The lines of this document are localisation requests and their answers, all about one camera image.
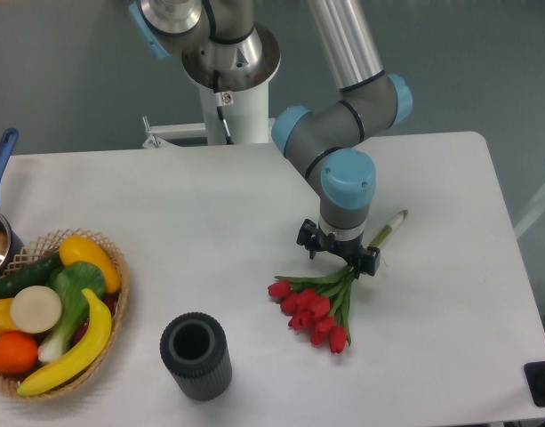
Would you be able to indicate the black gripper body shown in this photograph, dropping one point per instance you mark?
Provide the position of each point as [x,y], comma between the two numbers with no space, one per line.
[344,243]

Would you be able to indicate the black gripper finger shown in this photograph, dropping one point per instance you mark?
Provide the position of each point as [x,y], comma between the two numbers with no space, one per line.
[307,237]
[365,261]

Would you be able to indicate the red tulip bouquet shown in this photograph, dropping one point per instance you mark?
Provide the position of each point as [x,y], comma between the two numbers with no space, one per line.
[321,305]

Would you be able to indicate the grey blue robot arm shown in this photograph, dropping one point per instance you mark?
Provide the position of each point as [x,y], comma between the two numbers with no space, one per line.
[231,58]

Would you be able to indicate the dark grey ribbed vase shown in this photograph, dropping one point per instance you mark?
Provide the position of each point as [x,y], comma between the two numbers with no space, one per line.
[194,349]

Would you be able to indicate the black device at edge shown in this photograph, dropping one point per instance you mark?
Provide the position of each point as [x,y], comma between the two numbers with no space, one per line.
[535,377]

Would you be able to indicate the red plastic fruit in basket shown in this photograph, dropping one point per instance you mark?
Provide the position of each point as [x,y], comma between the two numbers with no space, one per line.
[110,301]

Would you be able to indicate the yellow plastic banana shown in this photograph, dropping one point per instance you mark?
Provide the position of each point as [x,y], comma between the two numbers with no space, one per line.
[79,357]

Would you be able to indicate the yellow plastic lemon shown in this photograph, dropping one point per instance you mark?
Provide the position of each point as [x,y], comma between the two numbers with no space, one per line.
[80,249]

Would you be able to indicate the green plastic bok choy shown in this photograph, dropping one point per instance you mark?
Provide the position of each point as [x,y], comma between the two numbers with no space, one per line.
[69,284]

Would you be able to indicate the green plastic cucumber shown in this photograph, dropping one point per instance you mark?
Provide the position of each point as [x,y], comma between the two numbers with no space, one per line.
[35,273]

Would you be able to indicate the beige round mushroom cap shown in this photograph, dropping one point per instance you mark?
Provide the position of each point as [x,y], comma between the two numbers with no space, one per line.
[35,309]

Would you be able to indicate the orange plastic orange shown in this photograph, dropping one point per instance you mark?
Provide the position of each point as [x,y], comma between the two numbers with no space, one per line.
[18,353]

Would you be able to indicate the yellow plastic bell pepper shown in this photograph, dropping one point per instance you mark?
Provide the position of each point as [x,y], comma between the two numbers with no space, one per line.
[6,323]

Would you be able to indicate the woven wicker basket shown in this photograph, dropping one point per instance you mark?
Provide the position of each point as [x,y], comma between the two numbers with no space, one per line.
[41,248]

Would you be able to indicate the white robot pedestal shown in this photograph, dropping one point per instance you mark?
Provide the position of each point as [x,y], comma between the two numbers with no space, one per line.
[237,116]

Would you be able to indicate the white frame at right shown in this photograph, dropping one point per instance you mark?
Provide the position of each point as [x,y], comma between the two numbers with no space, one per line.
[530,213]

